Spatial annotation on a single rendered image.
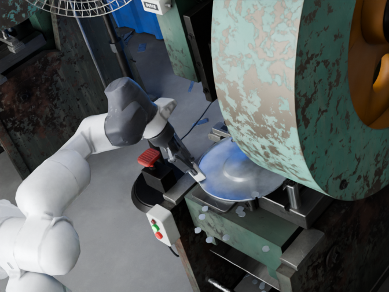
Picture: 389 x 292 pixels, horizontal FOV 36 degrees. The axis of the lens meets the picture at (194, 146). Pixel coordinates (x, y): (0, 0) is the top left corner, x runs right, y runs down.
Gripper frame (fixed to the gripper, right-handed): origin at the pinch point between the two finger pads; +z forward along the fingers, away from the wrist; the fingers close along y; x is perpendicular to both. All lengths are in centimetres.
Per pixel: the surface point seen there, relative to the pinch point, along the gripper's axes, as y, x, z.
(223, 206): 12.3, 4.6, 5.7
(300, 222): 14.4, 20.1, 22.9
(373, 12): 25, 62, -36
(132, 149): -118, -70, 63
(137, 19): -239, -59, 54
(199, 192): 4.6, -1.3, 3.7
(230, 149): -10.5, 9.3, 7.2
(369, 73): 22, 56, -21
